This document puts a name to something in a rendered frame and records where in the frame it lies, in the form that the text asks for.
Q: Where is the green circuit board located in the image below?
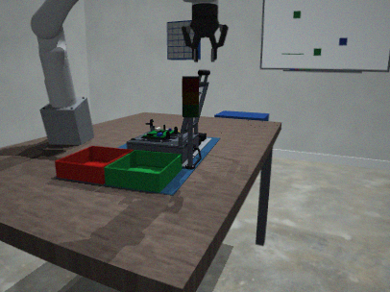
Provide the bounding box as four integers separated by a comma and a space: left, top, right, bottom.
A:
143, 127, 174, 138

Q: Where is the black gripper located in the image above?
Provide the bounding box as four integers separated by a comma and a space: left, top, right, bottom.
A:
182, 3, 229, 62

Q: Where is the red open-top bin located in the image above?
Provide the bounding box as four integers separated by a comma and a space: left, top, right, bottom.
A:
55, 146, 133, 184

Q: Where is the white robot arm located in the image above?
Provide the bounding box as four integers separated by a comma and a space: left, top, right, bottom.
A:
31, 0, 79, 108

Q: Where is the green open-top bin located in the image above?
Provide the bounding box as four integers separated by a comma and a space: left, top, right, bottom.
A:
104, 150, 183, 192

